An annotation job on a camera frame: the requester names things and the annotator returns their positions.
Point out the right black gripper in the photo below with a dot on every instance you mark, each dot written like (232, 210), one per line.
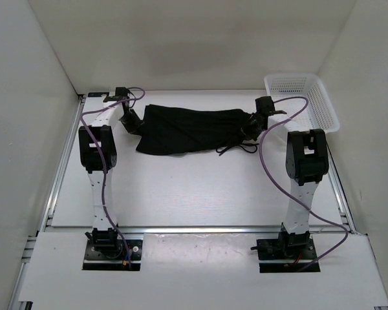
(246, 130)

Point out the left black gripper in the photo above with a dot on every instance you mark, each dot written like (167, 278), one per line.
(134, 127)

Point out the black shorts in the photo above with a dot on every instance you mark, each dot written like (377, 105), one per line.
(172, 131)

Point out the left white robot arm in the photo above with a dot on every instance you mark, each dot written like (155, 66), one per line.
(98, 156)

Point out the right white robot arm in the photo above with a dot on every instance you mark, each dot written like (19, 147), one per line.
(306, 163)

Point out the white perforated plastic basket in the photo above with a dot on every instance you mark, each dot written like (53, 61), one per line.
(304, 95)

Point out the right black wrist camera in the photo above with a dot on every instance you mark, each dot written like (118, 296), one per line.
(264, 105)

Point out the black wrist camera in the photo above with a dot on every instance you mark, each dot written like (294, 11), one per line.
(264, 105)
(121, 93)

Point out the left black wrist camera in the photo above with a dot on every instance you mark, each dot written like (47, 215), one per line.
(121, 93)

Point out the black corner bracket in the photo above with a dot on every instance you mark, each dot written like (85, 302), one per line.
(97, 94)

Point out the aluminium front rail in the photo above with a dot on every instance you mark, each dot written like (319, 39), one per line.
(200, 229)

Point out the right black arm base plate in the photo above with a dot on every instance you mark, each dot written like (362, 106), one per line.
(273, 259)

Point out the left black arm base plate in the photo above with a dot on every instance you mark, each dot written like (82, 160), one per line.
(117, 260)

